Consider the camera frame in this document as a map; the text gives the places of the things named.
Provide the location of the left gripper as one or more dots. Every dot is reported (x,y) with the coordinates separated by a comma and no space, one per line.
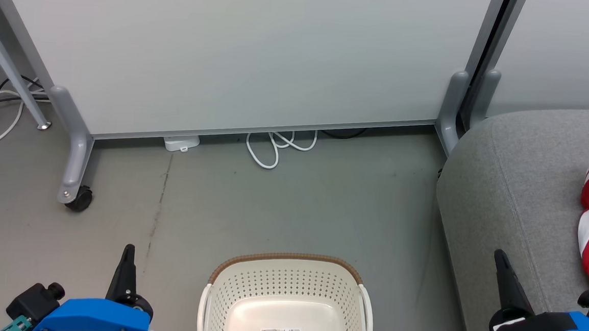
(93,317)

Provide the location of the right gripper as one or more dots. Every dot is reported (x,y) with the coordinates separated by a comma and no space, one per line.
(545,326)

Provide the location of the cream perforated laundry basket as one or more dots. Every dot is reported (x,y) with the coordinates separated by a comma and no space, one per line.
(287,288)

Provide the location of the black caster wheel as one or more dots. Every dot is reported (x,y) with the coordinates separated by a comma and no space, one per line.
(80,199)

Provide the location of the grey fabric sofa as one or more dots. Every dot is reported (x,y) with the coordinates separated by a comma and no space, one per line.
(518,189)

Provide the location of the grey partition foot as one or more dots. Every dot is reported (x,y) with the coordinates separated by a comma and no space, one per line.
(484,95)
(451,108)
(73,142)

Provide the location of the white power adapter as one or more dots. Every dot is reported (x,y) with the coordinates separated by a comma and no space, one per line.
(181,142)

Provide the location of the slanted grey metal leg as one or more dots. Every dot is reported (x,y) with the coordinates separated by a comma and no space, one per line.
(9,66)

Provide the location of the white partition panel behind sofa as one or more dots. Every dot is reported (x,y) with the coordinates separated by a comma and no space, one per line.
(562,49)

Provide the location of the wide white partition panel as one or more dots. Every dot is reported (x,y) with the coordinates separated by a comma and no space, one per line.
(229,54)

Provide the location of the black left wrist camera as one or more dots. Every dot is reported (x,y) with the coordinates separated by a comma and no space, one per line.
(35,303)

